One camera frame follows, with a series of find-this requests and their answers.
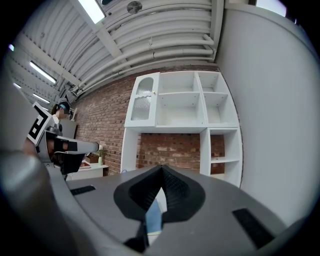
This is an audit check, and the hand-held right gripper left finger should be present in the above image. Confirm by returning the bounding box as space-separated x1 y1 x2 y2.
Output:
66 164 163 252

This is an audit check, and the white desk with hutch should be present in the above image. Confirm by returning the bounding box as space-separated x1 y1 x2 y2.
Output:
120 70 244 188

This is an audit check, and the round ceiling fixture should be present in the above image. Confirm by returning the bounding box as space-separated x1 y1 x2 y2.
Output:
126 0 143 14

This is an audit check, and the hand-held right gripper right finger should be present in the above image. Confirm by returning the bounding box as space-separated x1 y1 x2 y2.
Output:
149 164 288 256

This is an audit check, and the white glass cabinet door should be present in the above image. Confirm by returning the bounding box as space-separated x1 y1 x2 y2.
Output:
124 72 160 128

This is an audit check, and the row of white ceiling pipes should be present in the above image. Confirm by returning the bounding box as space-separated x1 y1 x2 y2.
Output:
72 4 217 96

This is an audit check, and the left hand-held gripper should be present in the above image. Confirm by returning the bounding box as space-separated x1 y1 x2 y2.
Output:
26 101 101 176

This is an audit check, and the brown wooden box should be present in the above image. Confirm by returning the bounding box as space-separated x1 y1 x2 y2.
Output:
86 153 100 165

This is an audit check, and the small white side desk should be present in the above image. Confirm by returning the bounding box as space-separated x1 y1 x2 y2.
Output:
65 163 110 181

